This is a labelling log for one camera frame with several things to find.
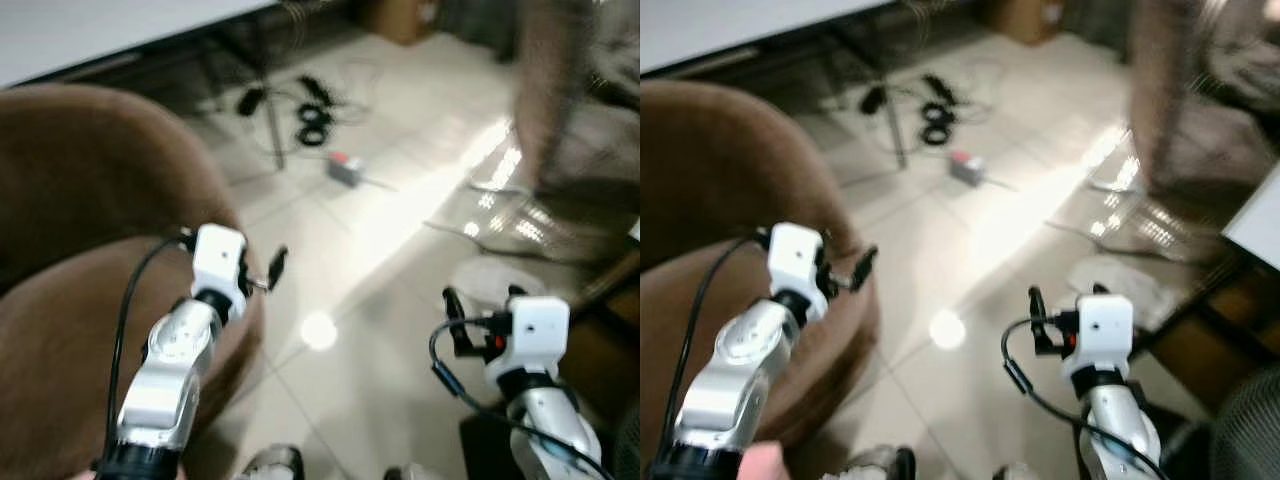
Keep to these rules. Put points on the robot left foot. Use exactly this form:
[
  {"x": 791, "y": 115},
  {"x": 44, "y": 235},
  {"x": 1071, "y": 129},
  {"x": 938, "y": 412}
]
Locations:
[
  {"x": 878, "y": 463},
  {"x": 275, "y": 463}
]

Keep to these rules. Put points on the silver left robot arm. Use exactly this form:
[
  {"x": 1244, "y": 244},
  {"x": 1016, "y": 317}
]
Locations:
[
  {"x": 725, "y": 385},
  {"x": 165, "y": 380}
]

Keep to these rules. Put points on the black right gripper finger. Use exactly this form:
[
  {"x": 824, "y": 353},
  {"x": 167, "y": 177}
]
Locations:
[
  {"x": 1037, "y": 315},
  {"x": 1099, "y": 290},
  {"x": 517, "y": 292},
  {"x": 453, "y": 318}
]

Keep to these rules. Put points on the grey fan grille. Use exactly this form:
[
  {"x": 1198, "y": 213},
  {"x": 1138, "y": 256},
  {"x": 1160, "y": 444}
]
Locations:
[
  {"x": 1248, "y": 430},
  {"x": 629, "y": 445}
]

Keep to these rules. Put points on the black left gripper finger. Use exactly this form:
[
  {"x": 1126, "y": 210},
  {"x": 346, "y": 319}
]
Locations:
[
  {"x": 864, "y": 266},
  {"x": 277, "y": 266}
]

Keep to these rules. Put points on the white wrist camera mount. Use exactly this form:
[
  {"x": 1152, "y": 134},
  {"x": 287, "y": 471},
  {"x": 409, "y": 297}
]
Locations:
[
  {"x": 1100, "y": 328},
  {"x": 218, "y": 255},
  {"x": 795, "y": 255},
  {"x": 535, "y": 330}
]

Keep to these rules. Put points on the black power adapter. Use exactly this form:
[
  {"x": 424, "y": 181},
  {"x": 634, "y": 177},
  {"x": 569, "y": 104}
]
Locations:
[
  {"x": 873, "y": 98},
  {"x": 250, "y": 100}
]

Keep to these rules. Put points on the brown round sofa chair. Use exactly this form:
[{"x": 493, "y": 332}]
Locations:
[
  {"x": 70, "y": 170},
  {"x": 720, "y": 160}
]

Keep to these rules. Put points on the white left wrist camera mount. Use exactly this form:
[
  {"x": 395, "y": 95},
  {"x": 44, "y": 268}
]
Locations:
[
  {"x": 795, "y": 255},
  {"x": 218, "y": 255}
]

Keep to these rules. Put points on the small white table top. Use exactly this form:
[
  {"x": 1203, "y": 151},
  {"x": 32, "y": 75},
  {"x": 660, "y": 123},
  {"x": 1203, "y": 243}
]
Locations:
[{"x": 1258, "y": 220}]

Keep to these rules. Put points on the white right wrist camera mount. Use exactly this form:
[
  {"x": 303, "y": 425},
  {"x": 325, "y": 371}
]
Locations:
[
  {"x": 535, "y": 330},
  {"x": 1100, "y": 328}
]

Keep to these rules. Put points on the brown wooden cabinet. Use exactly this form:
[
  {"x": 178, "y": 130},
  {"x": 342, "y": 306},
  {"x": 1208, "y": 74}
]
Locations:
[{"x": 1215, "y": 330}]

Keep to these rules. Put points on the brown cardboard box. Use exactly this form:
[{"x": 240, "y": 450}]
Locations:
[
  {"x": 1020, "y": 18},
  {"x": 400, "y": 18}
]

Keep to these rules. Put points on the long white table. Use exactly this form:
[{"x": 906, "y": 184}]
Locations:
[
  {"x": 90, "y": 30},
  {"x": 730, "y": 25}
]

